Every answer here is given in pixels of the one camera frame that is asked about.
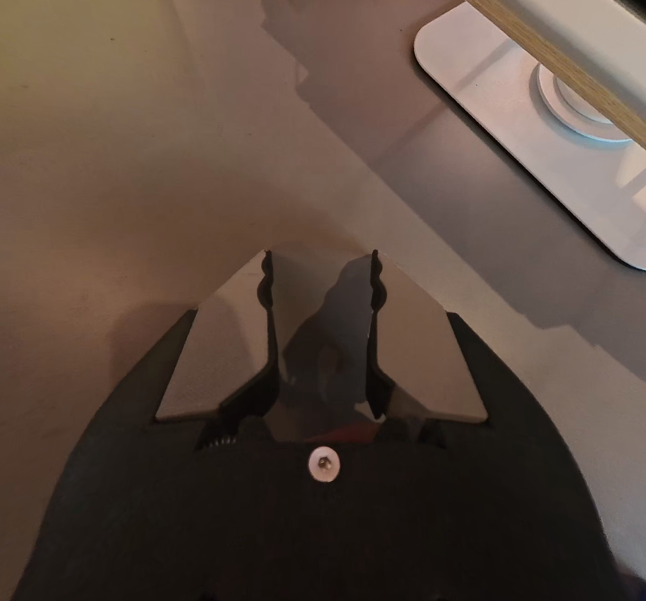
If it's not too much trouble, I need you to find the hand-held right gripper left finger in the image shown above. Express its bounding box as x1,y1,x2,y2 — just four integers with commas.
154,249,280,424

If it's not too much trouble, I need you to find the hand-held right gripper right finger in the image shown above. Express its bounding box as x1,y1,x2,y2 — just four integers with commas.
365,249,489,422

